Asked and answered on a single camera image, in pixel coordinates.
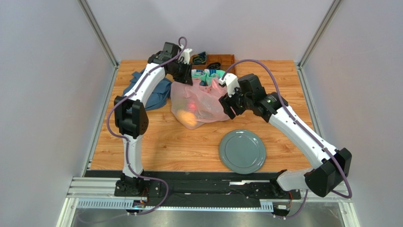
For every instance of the wooden compartment tray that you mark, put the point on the wooden compartment tray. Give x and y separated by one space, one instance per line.
226 61

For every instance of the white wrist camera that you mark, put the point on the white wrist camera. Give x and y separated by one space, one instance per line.
230 81
185 56

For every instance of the aluminium frame rail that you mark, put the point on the aluminium frame rail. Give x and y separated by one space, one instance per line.
92 200

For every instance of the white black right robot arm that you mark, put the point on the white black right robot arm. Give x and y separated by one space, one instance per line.
330 166

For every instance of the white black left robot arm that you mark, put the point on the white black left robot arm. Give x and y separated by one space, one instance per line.
130 112

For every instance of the pink translucent plastic bag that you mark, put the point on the pink translucent plastic bag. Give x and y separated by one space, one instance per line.
206 98

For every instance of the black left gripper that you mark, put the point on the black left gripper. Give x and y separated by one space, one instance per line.
187 77

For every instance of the teal white sock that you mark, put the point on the teal white sock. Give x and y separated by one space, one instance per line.
213 74
201 75

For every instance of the grey round plate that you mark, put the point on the grey round plate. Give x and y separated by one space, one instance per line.
242 152

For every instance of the black rolled sock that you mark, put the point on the black rolled sock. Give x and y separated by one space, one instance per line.
214 66

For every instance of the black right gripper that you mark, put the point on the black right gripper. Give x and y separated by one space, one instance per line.
228 105

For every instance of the teal white sock left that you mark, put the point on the teal white sock left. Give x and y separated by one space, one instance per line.
201 75

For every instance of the red fake fruit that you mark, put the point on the red fake fruit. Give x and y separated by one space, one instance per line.
192 106

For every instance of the teal white sock right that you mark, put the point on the teal white sock right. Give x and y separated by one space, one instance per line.
213 74

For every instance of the dark rolled sock back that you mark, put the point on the dark rolled sock back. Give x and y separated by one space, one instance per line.
199 59

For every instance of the blue crumpled cloth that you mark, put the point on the blue crumpled cloth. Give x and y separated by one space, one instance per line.
158 97

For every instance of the yellow fake fruit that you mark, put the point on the yellow fake fruit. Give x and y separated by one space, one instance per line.
187 118

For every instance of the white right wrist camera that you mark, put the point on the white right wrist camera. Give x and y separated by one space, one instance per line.
230 81

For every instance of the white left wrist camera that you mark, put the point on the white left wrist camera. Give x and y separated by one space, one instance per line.
185 56

